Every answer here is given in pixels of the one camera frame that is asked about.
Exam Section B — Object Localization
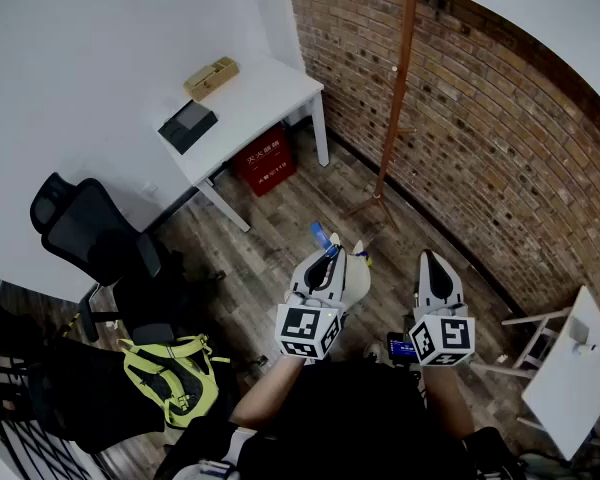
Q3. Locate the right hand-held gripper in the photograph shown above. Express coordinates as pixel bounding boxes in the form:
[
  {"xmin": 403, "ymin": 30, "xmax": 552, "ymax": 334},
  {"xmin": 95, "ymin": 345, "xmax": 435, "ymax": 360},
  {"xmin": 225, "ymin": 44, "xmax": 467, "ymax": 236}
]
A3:
[{"xmin": 408, "ymin": 250, "xmax": 476, "ymax": 367}]

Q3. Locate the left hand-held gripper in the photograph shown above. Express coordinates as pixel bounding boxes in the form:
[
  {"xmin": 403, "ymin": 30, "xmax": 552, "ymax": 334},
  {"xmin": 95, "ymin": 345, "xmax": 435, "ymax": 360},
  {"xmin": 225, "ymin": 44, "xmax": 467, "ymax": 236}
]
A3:
[{"xmin": 274, "ymin": 248, "xmax": 349, "ymax": 361}]

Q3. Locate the white bag with blue strap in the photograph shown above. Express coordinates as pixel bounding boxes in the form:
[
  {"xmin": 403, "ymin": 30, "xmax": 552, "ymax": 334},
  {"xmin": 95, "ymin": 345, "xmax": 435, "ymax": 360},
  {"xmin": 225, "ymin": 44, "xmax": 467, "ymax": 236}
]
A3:
[{"xmin": 309, "ymin": 221, "xmax": 372, "ymax": 312}]

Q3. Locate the wooden coat stand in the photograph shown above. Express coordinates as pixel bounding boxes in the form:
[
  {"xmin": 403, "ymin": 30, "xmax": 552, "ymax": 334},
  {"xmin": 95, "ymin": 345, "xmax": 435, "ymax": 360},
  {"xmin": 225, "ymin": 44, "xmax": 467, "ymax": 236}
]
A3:
[{"xmin": 342, "ymin": 0, "xmax": 421, "ymax": 232}]

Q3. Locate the person's left forearm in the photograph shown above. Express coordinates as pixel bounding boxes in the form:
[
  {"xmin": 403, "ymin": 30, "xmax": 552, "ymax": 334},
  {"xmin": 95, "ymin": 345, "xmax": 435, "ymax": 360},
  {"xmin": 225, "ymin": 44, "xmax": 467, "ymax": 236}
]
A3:
[{"xmin": 229, "ymin": 355, "xmax": 306, "ymax": 429}]

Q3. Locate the person's right forearm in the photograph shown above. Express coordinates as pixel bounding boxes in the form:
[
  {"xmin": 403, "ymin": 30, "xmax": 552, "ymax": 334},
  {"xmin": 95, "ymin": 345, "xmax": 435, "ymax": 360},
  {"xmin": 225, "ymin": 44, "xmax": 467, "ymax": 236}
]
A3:
[{"xmin": 422, "ymin": 362, "xmax": 476, "ymax": 442}]

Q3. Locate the yellow-green and black backpack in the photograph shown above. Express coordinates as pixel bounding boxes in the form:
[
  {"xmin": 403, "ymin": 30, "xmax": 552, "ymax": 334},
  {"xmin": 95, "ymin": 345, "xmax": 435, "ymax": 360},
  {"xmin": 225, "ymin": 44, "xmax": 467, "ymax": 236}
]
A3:
[{"xmin": 117, "ymin": 334, "xmax": 231, "ymax": 429}]

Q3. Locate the black device with blue screen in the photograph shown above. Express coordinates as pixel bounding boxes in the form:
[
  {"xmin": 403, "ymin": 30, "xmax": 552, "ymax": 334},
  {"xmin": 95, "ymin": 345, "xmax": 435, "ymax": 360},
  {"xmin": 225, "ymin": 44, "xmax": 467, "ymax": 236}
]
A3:
[{"xmin": 386, "ymin": 331, "xmax": 416, "ymax": 367}]

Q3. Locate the red box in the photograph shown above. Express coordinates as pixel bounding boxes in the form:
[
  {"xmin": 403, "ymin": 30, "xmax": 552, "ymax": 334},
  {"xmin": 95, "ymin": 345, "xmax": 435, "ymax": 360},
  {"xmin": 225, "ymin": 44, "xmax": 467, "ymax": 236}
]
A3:
[{"xmin": 232, "ymin": 123, "xmax": 298, "ymax": 198}]

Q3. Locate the person's black clothing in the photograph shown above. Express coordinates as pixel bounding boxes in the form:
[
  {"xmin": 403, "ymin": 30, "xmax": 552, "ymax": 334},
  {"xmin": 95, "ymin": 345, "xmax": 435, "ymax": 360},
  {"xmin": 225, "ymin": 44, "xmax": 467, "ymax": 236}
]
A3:
[{"xmin": 154, "ymin": 357, "xmax": 526, "ymax": 480}]

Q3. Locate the small white device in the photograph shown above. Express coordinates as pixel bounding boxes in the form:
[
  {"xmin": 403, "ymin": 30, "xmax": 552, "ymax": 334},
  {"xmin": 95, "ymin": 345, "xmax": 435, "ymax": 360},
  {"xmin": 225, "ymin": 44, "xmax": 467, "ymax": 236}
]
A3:
[{"xmin": 568, "ymin": 316, "xmax": 599, "ymax": 354}]

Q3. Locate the small white table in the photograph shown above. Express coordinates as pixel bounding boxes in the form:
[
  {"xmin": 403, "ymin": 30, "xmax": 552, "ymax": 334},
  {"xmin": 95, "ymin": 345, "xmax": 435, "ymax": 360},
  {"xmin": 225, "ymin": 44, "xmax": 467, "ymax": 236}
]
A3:
[{"xmin": 521, "ymin": 285, "xmax": 600, "ymax": 462}]

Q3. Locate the white desk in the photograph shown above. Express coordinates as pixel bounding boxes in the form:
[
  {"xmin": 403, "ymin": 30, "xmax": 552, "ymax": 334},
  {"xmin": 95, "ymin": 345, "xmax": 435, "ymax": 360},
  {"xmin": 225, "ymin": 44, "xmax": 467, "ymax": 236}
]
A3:
[{"xmin": 152, "ymin": 56, "xmax": 330, "ymax": 233}]

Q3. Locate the black square device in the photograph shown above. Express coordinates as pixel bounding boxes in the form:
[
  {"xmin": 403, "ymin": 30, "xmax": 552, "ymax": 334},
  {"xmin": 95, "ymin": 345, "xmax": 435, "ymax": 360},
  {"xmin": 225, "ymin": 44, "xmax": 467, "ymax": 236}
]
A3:
[{"xmin": 157, "ymin": 100, "xmax": 219, "ymax": 156}]

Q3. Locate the light wooden organizer box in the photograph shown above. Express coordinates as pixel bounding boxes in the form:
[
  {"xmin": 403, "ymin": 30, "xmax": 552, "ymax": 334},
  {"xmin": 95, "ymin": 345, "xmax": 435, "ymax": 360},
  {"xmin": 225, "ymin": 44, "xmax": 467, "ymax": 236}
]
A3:
[{"xmin": 183, "ymin": 56, "xmax": 241, "ymax": 103}]

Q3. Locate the black office chair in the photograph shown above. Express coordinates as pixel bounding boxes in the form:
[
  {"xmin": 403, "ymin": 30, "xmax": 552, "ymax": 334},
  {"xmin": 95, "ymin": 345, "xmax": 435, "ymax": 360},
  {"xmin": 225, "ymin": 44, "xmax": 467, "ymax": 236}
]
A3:
[{"xmin": 29, "ymin": 171, "xmax": 229, "ymax": 347}]

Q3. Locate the black bag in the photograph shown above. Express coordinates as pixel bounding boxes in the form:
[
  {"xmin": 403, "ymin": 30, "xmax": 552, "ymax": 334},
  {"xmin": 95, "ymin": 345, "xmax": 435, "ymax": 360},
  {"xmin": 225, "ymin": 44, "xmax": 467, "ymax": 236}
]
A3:
[{"xmin": 27, "ymin": 335, "xmax": 169, "ymax": 454}]

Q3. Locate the pale wooden stool frame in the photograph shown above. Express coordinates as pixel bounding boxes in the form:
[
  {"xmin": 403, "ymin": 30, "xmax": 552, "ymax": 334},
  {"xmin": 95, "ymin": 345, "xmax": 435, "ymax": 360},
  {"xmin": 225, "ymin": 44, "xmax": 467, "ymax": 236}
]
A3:
[{"xmin": 472, "ymin": 306, "xmax": 574, "ymax": 432}]

